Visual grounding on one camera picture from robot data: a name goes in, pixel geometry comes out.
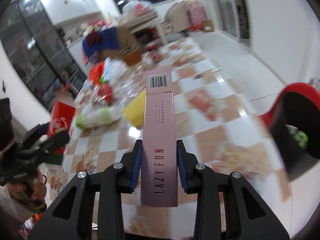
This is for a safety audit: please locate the yellow foam fruit net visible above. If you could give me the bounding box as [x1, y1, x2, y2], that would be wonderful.
[123, 89, 146, 127]

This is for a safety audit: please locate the glass display cabinet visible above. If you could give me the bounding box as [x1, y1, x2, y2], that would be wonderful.
[1, 0, 86, 111]

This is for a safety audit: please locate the brown sleeved glass cup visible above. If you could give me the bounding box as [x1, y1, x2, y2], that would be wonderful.
[120, 43, 142, 67]

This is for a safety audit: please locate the orange plastic bag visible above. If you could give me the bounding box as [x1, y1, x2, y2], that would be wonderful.
[88, 61, 105, 85]

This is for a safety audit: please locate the left hand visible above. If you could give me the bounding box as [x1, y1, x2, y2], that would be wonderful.
[7, 173, 47, 213]

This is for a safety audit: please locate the pink plastic stool stack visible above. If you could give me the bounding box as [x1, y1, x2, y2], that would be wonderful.
[188, 3, 207, 26]

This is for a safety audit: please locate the blue cloth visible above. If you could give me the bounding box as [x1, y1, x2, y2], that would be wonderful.
[82, 27, 120, 57]

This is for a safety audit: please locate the white plastic shopping bag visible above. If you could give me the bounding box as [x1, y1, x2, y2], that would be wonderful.
[122, 0, 153, 17]

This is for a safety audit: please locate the green white drink bottle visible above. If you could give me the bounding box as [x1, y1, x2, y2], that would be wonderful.
[75, 106, 122, 130]

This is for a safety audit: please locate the clear plastic packaging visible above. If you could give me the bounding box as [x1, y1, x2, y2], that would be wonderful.
[101, 57, 143, 108]

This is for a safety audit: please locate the red green carton box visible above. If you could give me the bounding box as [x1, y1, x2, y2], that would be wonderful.
[45, 98, 76, 165]

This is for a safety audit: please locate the red cartoon drink can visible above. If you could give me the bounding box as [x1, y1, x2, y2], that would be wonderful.
[146, 43, 161, 62]

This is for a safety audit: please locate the beige dining chair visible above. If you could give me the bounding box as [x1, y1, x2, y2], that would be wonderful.
[164, 1, 190, 34]

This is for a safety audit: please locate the green plastic wrapper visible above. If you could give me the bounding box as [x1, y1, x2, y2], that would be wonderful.
[295, 131, 309, 150]

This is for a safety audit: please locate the pink Lazy Fun box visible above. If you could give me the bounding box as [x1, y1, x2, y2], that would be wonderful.
[140, 69, 178, 207]

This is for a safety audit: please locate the cardboard box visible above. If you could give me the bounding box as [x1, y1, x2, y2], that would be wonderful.
[98, 26, 139, 61]

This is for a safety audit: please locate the red round foil lid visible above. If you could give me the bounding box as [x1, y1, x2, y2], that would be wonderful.
[97, 84, 113, 105]

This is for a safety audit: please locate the white side table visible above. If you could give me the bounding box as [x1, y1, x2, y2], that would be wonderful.
[121, 11, 168, 46]

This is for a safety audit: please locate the red plastic bucket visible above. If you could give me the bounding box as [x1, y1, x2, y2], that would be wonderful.
[260, 82, 319, 128]

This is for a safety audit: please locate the black trash bin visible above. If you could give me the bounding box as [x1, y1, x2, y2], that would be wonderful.
[269, 92, 319, 181]

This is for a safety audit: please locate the sliding glass door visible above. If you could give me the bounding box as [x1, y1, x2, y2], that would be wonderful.
[213, 0, 250, 47]

